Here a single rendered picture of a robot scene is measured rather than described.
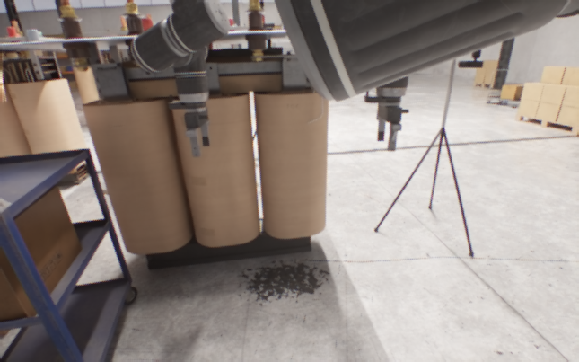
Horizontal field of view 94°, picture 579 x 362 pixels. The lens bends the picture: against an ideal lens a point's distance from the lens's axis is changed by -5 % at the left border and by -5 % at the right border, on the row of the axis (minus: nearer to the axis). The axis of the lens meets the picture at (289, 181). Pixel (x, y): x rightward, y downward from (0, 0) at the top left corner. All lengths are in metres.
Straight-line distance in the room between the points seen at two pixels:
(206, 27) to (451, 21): 0.64
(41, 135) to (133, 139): 2.26
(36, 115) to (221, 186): 2.54
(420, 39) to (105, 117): 1.50
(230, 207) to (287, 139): 0.51
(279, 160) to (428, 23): 1.35
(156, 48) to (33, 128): 3.01
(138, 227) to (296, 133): 1.04
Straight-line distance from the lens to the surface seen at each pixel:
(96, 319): 1.76
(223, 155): 1.55
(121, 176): 1.71
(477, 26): 0.32
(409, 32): 0.29
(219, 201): 1.66
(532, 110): 7.15
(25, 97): 3.78
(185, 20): 0.85
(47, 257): 1.35
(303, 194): 1.68
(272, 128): 1.54
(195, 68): 1.05
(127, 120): 1.61
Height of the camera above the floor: 1.25
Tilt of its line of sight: 23 degrees down
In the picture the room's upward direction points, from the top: 2 degrees counter-clockwise
